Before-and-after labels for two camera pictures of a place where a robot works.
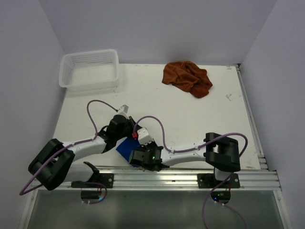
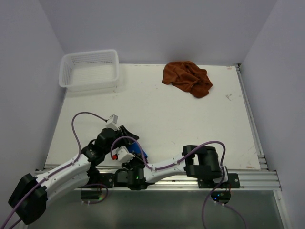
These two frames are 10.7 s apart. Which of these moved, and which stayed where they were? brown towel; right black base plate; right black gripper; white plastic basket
Moved: right black gripper
Stayed: white plastic basket; brown towel; right black base plate
